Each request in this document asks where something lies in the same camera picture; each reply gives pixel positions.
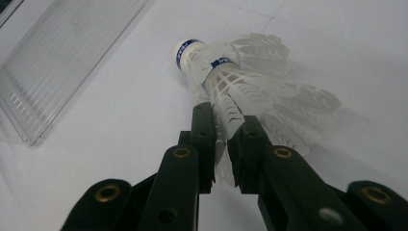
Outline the clear plastic tray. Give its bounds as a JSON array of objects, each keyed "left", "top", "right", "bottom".
[{"left": 0, "top": 0, "right": 152, "bottom": 147}]

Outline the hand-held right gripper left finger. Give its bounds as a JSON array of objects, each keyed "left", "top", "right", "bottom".
[{"left": 138, "top": 101, "right": 217, "bottom": 231}]

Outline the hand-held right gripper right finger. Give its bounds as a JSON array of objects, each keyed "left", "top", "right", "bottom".
[{"left": 226, "top": 115, "right": 370, "bottom": 231}]

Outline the white feather shuttlecock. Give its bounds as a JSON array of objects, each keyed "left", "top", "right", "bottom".
[
  {"left": 172, "top": 32, "right": 292, "bottom": 109},
  {"left": 202, "top": 57, "right": 343, "bottom": 189}
]

